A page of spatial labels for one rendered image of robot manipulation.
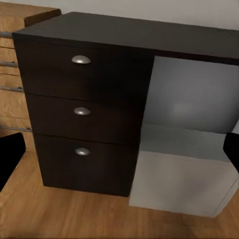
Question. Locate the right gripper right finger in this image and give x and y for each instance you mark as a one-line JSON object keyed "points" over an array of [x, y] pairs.
{"points": [[231, 148]]}

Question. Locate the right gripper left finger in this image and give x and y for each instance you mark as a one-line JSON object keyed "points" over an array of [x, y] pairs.
{"points": [[12, 148]]}

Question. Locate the desk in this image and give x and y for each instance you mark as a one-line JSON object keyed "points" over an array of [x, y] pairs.
{"points": [[140, 36]]}

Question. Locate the desktop computer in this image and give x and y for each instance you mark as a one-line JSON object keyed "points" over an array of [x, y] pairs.
{"points": [[182, 171]]}

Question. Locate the cabinet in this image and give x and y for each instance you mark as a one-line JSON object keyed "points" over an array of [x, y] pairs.
{"points": [[86, 107], [14, 117]]}

